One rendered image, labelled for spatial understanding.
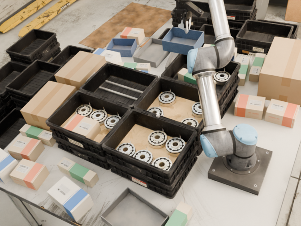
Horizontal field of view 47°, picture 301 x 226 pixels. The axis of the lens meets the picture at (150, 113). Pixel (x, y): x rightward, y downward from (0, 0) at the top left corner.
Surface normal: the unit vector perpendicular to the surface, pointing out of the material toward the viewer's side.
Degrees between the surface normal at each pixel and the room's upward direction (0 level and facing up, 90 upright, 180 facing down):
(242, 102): 0
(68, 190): 0
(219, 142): 41
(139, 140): 0
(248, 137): 10
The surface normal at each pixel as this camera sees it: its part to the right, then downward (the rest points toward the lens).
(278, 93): -0.44, 0.67
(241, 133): 0.04, -0.69
